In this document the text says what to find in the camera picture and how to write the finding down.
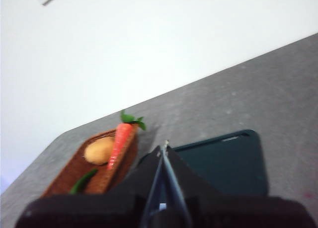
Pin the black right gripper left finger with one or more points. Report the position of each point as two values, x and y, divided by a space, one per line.
99 210

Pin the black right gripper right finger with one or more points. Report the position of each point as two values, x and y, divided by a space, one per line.
223 213

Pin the long green pepper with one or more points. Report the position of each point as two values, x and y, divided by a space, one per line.
82 182

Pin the brown woven wicker basket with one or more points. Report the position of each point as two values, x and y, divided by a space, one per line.
82 171

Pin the black cutting board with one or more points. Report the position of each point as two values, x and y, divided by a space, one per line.
223 163

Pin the yellow-brown potato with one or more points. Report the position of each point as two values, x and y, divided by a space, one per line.
99 151

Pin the orange carrot with green leaves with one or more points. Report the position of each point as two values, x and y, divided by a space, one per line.
120 143

